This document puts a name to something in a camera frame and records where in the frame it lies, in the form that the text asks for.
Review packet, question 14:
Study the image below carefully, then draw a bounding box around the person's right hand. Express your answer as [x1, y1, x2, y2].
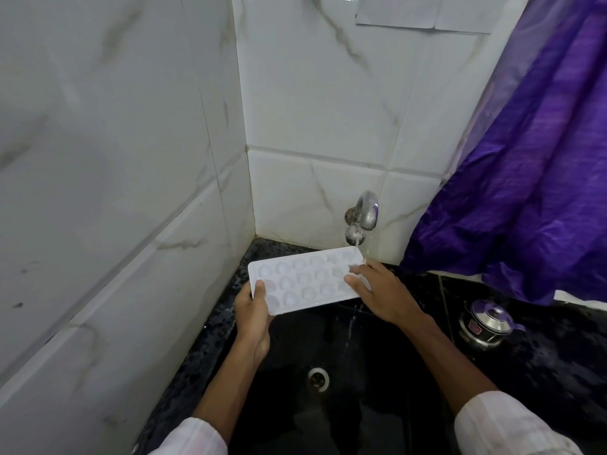
[343, 258, 435, 330]

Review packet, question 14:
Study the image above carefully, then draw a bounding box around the person's left hand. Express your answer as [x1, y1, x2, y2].
[233, 279, 277, 368]

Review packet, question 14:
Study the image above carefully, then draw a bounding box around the white ice tray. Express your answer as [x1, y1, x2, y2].
[248, 246, 373, 316]

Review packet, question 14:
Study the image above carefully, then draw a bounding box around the steel pot with purple lid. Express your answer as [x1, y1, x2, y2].
[457, 299, 526, 350]

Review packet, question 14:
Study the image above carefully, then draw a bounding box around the person's left forearm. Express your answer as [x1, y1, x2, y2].
[192, 343, 266, 444]

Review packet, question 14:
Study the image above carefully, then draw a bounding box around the person's right forearm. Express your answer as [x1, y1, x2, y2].
[403, 315, 499, 418]

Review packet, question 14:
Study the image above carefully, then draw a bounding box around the steel tap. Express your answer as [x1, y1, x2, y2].
[345, 190, 380, 247]

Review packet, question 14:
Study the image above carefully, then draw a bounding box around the black sink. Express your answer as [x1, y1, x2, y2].
[208, 265, 456, 455]

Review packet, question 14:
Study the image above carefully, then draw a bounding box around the purple curtain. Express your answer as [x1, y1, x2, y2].
[399, 0, 607, 306]

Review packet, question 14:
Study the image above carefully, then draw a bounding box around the white shirt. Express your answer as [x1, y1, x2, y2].
[148, 391, 584, 455]

